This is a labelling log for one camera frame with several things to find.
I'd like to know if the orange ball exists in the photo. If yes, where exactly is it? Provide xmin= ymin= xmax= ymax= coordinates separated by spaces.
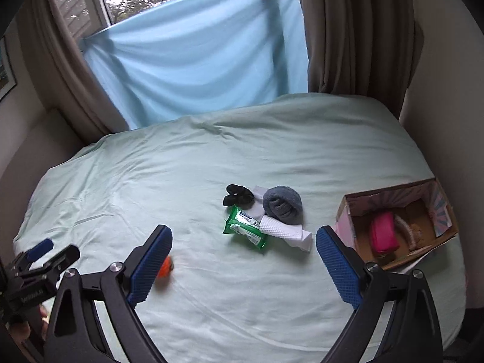
xmin=157 ymin=256 xmax=174 ymax=280

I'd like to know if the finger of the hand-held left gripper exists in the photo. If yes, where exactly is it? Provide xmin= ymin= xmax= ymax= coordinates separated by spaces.
xmin=14 ymin=238 xmax=54 ymax=263
xmin=23 ymin=245 xmax=81 ymax=282

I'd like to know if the cardboard box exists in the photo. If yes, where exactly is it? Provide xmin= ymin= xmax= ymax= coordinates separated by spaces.
xmin=336 ymin=177 xmax=460 ymax=271

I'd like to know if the pink pouch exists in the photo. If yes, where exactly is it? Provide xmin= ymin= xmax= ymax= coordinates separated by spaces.
xmin=370 ymin=212 xmax=401 ymax=255

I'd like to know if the light blue hanging cloth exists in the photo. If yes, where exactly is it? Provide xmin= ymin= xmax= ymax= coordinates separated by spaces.
xmin=81 ymin=0 xmax=311 ymax=131

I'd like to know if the green wipes packet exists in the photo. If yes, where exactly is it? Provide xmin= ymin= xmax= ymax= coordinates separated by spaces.
xmin=222 ymin=205 xmax=269 ymax=246

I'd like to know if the black sock bundle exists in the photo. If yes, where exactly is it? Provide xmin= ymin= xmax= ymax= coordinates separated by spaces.
xmin=222 ymin=184 xmax=256 ymax=208

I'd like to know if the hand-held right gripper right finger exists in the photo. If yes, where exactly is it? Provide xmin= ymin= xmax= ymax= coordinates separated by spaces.
xmin=315 ymin=225 xmax=443 ymax=363

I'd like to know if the person's left hand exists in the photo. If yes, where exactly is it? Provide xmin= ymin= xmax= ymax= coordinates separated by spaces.
xmin=8 ymin=304 xmax=51 ymax=352

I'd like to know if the brown curtain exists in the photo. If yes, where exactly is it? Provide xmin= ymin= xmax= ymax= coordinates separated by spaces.
xmin=293 ymin=0 xmax=424 ymax=118
xmin=28 ymin=0 xmax=131 ymax=144

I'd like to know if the white folded cloth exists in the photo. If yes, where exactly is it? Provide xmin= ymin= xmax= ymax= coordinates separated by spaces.
xmin=246 ymin=185 xmax=270 ymax=220

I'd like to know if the grey rolled towel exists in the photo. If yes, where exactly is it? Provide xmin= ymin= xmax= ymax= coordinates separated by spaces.
xmin=262 ymin=186 xmax=304 ymax=226

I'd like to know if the white mesh cloth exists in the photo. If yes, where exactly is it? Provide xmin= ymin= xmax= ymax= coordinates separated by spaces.
xmin=259 ymin=215 xmax=314 ymax=252

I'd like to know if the pink white striped cloth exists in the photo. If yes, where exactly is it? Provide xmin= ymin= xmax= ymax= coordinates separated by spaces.
xmin=393 ymin=214 xmax=417 ymax=252

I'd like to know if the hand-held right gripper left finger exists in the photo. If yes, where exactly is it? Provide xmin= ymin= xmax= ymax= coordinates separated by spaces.
xmin=42 ymin=224 xmax=174 ymax=363

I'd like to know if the framed wall picture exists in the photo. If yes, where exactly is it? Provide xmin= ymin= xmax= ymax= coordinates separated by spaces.
xmin=0 ymin=36 xmax=19 ymax=103

